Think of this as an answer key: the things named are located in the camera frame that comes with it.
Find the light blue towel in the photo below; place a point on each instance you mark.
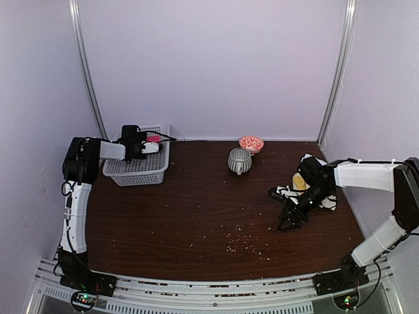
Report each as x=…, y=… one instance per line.
x=306, y=156

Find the yellow green patterned towel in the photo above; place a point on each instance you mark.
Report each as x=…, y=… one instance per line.
x=299, y=183

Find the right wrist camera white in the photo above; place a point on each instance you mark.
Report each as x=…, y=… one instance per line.
x=282, y=193

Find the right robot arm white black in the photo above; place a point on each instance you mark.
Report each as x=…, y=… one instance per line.
x=387, y=190

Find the aluminium corner post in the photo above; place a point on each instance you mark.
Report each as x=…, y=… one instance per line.
x=74, y=11
x=337, y=82

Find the aluminium front rail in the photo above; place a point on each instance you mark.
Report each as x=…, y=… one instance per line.
x=295, y=294

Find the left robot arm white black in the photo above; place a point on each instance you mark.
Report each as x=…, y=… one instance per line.
x=80, y=170

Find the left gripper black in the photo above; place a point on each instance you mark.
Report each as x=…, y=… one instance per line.
x=139, y=157

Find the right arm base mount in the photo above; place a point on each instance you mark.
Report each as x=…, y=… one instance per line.
x=334, y=282

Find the grey striped ceramic mug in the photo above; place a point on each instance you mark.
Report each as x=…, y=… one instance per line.
x=239, y=161

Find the left aluminium corner post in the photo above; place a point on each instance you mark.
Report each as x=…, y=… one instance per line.
x=74, y=11

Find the white perforated plastic basket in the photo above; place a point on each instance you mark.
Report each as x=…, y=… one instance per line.
x=139, y=172

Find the pink microfibre towel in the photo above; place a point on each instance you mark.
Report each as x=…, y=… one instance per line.
x=154, y=139

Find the red white patterned bowl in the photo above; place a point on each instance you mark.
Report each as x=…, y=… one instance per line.
x=251, y=143

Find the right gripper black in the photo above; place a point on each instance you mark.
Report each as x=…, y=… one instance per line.
x=292, y=213

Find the right aluminium corner post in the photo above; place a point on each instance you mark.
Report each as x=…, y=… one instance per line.
x=337, y=82

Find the beige towel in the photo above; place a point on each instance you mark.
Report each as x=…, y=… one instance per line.
x=329, y=203

